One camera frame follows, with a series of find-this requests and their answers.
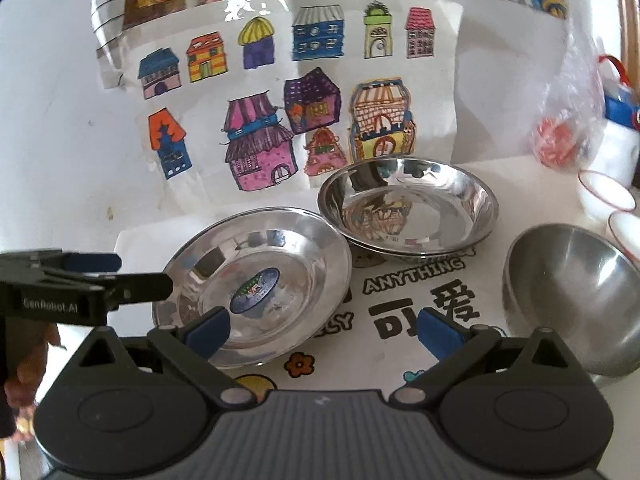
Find white red-rimmed bowl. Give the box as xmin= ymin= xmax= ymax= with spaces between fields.
xmin=577 ymin=170 xmax=637 ymax=222
xmin=606 ymin=211 xmax=640 ymax=266

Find clear plastic bag red contents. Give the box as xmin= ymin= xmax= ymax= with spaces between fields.
xmin=528 ymin=6 xmax=604 ymax=172

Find deep steel mixing bowl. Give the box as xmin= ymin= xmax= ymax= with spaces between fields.
xmin=502 ymin=223 xmax=639 ymax=379

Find person's left hand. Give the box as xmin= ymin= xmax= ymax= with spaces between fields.
xmin=4 ymin=324 xmax=62 ymax=410

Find houses drawing paper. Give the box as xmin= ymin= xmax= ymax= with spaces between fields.
xmin=118 ymin=0 xmax=463 ymax=211

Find steel plate with sticker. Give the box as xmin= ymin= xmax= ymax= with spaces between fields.
xmin=152 ymin=206 xmax=352 ymax=370

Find white blue water bottle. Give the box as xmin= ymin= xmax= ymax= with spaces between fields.
xmin=590 ymin=54 xmax=639 ymax=188

